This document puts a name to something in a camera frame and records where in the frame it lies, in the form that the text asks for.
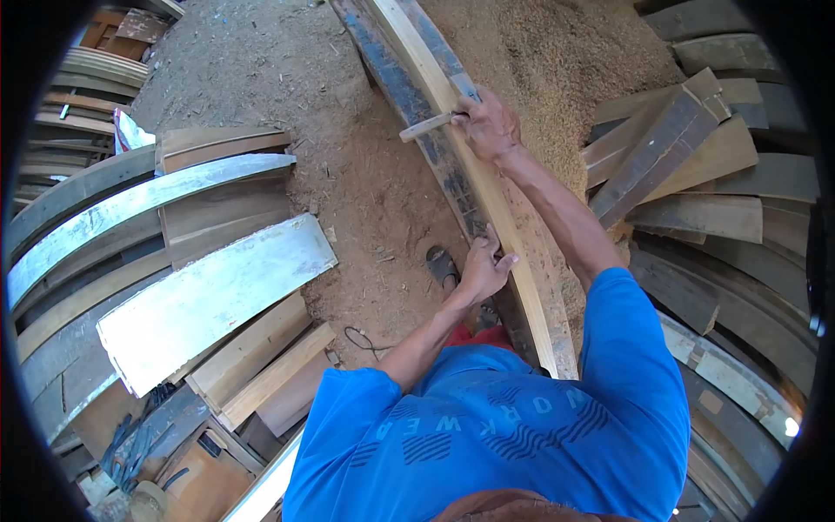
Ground person's left hand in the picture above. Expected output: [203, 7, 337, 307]
[456, 224, 521, 307]

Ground person's right hand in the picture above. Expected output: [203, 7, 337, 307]
[449, 87, 524, 164]

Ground person's right fingers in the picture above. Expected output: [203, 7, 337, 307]
[449, 93, 481, 142]

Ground person's left fingers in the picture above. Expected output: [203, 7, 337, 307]
[475, 224, 502, 257]

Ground wooden handled tool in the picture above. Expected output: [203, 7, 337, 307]
[398, 72, 484, 144]

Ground long light wood plank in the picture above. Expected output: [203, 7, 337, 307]
[368, 0, 579, 381]

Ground dark worn wooden beam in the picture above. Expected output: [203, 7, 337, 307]
[328, 0, 544, 369]

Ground pile of sawdust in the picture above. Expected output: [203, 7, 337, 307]
[417, 0, 687, 203]

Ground person's body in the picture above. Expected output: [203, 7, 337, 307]
[282, 267, 691, 522]

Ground pile of dark brown boards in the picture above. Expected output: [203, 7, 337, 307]
[579, 0, 824, 522]

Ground light brown wood board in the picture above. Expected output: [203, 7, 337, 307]
[185, 290, 314, 413]
[217, 322, 337, 433]

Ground white painted board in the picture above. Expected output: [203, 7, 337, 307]
[96, 213, 339, 399]

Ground white plastic bag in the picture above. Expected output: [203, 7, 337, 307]
[112, 107, 158, 156]

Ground long grey white curved plank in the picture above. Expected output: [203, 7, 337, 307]
[6, 153, 298, 312]

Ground pile of weathered grey planks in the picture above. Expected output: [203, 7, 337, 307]
[5, 39, 294, 458]

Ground bundle of grey blue strips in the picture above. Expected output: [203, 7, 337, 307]
[100, 410, 191, 494]

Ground black cable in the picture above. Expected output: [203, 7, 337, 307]
[343, 325, 394, 361]

